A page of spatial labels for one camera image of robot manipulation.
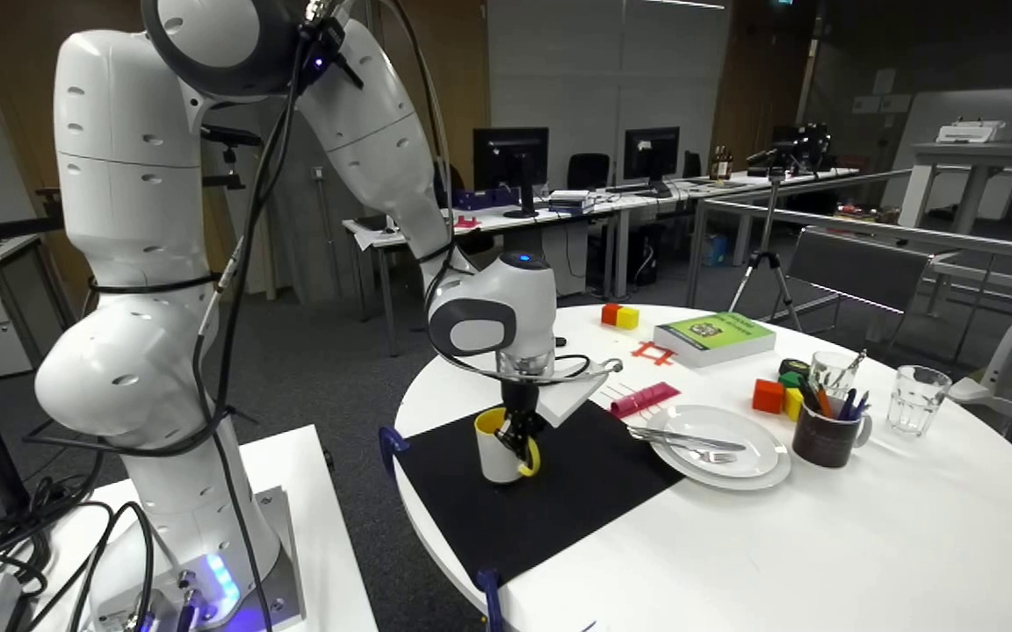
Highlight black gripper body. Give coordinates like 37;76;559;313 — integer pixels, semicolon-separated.
504;379;540;433

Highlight white mug yellow inside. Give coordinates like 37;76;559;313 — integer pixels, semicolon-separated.
475;406;540;484

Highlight white robot base table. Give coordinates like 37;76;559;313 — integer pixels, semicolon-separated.
37;427;377;632

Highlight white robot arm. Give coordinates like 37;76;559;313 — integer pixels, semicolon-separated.
36;0;556;625

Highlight black mat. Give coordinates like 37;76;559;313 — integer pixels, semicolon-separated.
397;404;679;584

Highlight dark pen holder mug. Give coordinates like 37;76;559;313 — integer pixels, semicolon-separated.
789;406;870;467

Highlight blue clamp far side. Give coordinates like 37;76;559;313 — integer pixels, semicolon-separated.
377;426;406;459

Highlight red yellow block pair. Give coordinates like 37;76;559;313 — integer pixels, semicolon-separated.
601;302;641;331

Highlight pink plastic piece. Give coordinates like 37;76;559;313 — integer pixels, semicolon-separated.
608;383;679;417

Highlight orange flat plastic piece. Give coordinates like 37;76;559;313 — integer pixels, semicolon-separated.
634;342;675;367

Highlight blue clamp near robot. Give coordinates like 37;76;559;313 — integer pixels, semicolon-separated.
475;570;505;632

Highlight silver cutlery on plate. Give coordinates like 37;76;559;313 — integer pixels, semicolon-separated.
630;426;746;454

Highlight green book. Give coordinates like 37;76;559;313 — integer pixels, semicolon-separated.
653;313;776;368

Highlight white office desk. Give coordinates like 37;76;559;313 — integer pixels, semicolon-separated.
342;162;870;336

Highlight white plate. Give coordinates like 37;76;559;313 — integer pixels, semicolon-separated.
648;404;789;493

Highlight left computer monitor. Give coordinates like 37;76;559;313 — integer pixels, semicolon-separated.
475;127;547;213

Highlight computer monitor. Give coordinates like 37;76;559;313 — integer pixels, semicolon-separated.
475;127;547;213
623;127;679;183

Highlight right computer monitor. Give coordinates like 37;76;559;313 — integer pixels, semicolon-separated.
623;127;679;183

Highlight clear drinking glass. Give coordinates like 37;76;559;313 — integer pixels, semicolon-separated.
887;367;951;438

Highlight camera tripod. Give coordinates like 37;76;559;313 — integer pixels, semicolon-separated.
727;140;799;320

